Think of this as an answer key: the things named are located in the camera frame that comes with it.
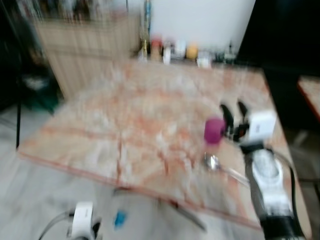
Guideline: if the red lidded jar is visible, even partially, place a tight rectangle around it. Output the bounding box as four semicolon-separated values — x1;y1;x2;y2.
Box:
150;36;164;62

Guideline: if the light wooden cabinet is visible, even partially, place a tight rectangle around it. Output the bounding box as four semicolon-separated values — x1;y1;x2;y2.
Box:
35;12;144;99

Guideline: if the blue turtle toy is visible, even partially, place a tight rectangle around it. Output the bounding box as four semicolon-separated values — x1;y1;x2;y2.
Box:
114;210;128;230

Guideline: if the small white container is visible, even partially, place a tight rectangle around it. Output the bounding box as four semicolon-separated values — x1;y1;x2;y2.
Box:
197;51;213;69

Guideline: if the orange marble side table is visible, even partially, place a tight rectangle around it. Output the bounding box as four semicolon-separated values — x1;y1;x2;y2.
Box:
297;75;320;121

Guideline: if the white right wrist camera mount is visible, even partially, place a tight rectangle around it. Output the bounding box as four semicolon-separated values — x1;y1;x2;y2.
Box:
247;111;278;146

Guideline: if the purple cup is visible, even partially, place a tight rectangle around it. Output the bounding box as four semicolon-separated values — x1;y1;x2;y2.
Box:
204;116;227;146

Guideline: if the yellow jar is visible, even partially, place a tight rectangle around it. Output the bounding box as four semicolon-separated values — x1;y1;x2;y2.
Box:
186;43;199;61

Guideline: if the silver metal spoon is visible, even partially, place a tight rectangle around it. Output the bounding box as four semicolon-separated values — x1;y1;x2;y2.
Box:
204;153;250;186

